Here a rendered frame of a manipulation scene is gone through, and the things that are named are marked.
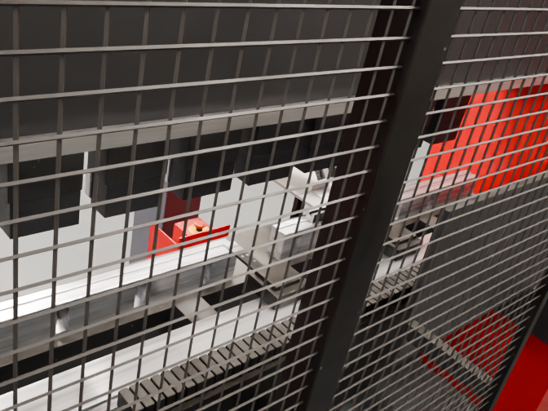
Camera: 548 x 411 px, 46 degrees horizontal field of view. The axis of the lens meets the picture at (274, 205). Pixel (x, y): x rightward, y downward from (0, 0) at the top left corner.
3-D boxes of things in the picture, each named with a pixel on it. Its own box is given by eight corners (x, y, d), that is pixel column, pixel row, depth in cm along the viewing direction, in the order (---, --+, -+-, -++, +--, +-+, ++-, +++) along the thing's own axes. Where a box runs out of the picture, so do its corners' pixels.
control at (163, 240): (195, 245, 228) (201, 201, 219) (222, 269, 218) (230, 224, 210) (146, 259, 215) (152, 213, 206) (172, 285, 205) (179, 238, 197)
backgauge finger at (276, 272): (244, 243, 175) (247, 227, 172) (309, 296, 159) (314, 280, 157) (209, 254, 167) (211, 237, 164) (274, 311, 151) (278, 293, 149)
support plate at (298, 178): (298, 164, 225) (299, 161, 225) (353, 199, 209) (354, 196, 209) (260, 172, 213) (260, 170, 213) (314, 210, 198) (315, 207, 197)
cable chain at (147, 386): (290, 329, 144) (294, 315, 142) (309, 345, 141) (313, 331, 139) (115, 406, 116) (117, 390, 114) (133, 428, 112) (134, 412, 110)
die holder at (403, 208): (458, 190, 262) (466, 169, 257) (470, 196, 258) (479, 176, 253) (381, 214, 229) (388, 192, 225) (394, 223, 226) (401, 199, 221)
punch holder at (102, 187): (143, 187, 151) (150, 123, 143) (162, 205, 146) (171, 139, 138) (83, 200, 141) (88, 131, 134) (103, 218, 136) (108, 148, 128)
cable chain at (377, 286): (428, 268, 179) (432, 257, 177) (445, 280, 175) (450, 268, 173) (338, 308, 154) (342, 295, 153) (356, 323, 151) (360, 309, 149)
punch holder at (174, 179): (211, 174, 164) (221, 114, 156) (232, 189, 159) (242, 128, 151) (161, 184, 154) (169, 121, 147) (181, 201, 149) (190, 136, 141)
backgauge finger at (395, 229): (355, 209, 205) (360, 196, 202) (420, 251, 189) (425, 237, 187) (330, 217, 197) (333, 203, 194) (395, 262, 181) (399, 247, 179)
